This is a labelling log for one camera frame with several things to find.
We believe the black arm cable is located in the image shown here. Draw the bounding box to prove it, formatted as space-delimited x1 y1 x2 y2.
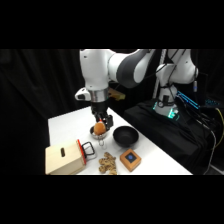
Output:
155 49 188 101

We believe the yellow wooden object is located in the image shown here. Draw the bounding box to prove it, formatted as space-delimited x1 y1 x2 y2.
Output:
107 87 127 102

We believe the black robot stand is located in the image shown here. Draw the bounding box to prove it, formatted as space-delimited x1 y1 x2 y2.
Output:
122 98 216 176

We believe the black curtain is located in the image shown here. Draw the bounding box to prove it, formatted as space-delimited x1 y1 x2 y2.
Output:
0 49 224 176

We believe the blue lit device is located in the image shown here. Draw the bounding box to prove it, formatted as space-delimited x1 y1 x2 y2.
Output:
175 90 202 111

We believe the wooden block with blue square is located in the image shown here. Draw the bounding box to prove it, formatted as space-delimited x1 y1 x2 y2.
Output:
119 148 143 173

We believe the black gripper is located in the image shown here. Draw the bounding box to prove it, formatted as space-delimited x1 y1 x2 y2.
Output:
90 99 115 130

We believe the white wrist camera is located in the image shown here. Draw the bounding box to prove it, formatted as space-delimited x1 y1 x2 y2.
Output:
74 87 91 102

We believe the light wooden box with slot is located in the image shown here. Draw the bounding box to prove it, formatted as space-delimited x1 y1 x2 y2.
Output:
44 139 86 176

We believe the silver metal bowl with handle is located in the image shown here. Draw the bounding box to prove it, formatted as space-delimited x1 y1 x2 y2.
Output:
89 124 110 150

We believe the black bowl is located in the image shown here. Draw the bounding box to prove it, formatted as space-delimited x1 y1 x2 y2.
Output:
112 125 140 149

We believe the yellow cable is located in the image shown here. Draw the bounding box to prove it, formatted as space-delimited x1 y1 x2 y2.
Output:
213 107 224 149

